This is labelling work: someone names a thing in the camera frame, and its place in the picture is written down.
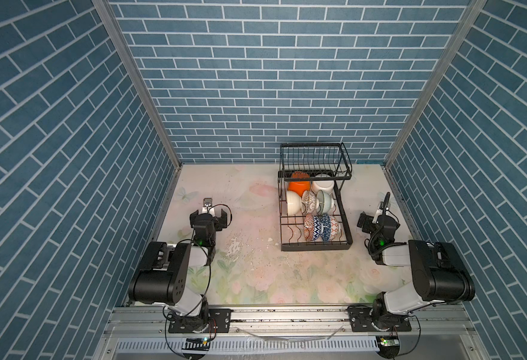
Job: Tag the blue triangle patterned bowl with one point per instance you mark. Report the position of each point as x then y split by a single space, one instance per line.
330 227

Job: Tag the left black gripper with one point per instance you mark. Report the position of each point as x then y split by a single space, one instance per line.
220 222

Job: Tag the red starburst patterned bowl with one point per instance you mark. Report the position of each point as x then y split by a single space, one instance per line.
309 203

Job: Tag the orange square bowl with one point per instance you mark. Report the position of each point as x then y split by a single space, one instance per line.
299 182

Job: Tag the green ringed bowl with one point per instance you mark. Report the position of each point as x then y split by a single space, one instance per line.
325 203

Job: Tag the cream plain bowl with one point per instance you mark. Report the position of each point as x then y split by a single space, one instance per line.
294 203

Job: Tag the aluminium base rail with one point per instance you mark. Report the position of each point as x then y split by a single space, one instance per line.
439 332

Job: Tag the white slotted cable duct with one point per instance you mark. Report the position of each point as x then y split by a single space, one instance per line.
248 346

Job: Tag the red blue patterned bowl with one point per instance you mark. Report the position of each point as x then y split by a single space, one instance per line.
313 228

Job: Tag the black wire dish rack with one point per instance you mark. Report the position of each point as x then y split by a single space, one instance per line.
314 158

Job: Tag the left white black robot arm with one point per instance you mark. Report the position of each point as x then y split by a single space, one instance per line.
161 275

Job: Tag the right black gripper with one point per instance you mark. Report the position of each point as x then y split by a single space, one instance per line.
368 222

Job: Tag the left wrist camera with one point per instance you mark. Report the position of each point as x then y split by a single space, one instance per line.
207 205

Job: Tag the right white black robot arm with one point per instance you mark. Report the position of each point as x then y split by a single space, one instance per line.
439 275

